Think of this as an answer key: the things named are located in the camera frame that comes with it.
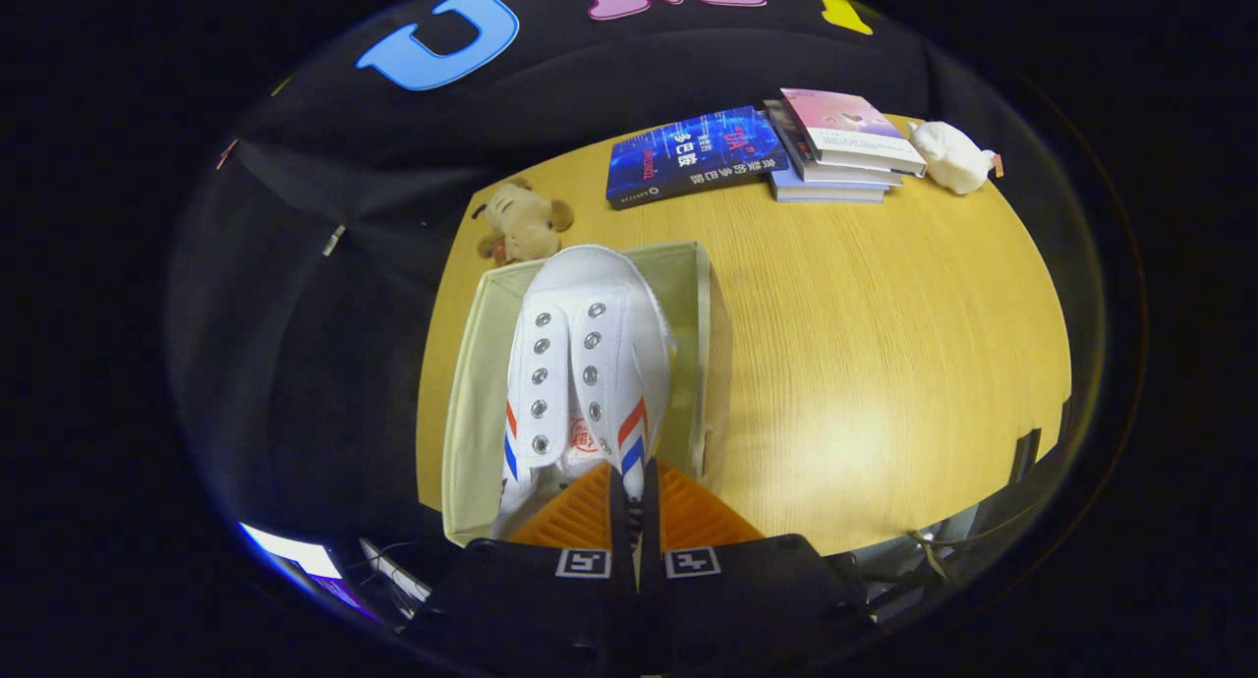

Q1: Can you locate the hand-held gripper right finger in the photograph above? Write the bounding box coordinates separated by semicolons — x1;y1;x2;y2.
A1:
639;459;876;678

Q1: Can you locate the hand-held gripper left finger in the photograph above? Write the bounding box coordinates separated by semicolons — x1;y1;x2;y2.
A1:
403;462;638;678

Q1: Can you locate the beige fabric storage box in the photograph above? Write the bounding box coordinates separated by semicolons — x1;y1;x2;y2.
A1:
440;241;733;548

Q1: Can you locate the white canvas shoe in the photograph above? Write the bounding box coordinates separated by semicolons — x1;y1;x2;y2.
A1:
491;244;679;541

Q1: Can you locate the white bar-shaped device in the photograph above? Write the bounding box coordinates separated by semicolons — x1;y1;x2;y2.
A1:
357;537;433;605

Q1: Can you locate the tan plush dog toy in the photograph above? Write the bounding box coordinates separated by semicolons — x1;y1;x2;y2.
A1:
470;177;576;268

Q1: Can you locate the black backdrop cloth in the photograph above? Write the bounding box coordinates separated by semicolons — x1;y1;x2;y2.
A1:
167;0;984;551

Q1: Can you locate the light blue book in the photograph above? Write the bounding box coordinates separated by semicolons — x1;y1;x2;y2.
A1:
770;157;888;204

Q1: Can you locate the blue cover book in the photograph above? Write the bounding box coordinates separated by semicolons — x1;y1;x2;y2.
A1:
604;106;790;211

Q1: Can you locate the grey cover book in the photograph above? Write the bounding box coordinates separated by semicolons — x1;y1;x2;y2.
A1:
764;98;905;188

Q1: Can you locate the pink cover book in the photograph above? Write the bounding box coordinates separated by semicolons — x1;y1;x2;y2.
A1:
779;87;928;179

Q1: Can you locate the white plush toy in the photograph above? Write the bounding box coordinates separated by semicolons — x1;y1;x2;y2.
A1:
909;121;1004;196

